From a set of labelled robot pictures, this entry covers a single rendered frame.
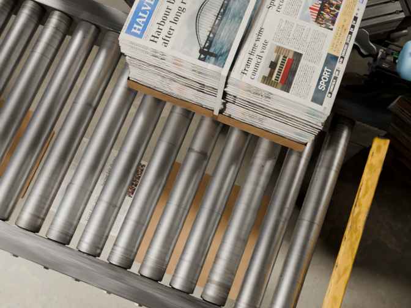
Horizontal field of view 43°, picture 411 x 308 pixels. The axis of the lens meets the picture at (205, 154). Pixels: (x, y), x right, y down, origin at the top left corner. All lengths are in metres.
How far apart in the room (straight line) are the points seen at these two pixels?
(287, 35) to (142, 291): 0.54
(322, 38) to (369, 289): 1.18
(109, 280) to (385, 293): 1.16
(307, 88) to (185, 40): 0.22
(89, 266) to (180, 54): 0.44
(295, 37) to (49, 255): 0.60
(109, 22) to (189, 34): 0.32
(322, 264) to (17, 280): 1.03
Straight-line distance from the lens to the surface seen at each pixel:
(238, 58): 0.88
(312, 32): 0.92
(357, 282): 1.92
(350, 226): 1.06
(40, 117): 1.12
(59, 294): 1.87
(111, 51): 1.15
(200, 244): 1.03
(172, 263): 1.83
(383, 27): 2.00
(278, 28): 0.92
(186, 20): 0.91
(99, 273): 1.04
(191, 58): 0.87
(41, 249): 1.06
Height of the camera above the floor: 1.82
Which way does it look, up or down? 75 degrees down
